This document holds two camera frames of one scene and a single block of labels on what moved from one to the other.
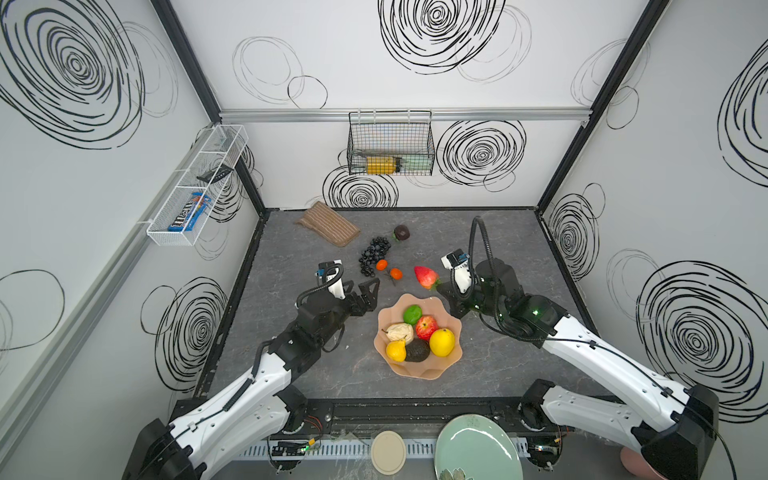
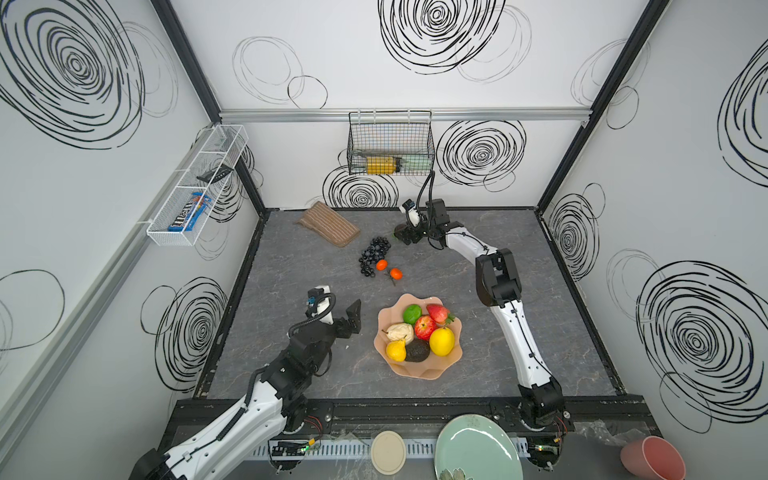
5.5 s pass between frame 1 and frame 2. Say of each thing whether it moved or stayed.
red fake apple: stayed
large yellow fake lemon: stayed
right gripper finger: moved
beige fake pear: stayed
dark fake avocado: stayed
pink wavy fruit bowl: stayed
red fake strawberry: moved
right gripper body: moved
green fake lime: stayed
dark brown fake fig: stayed
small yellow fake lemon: stayed
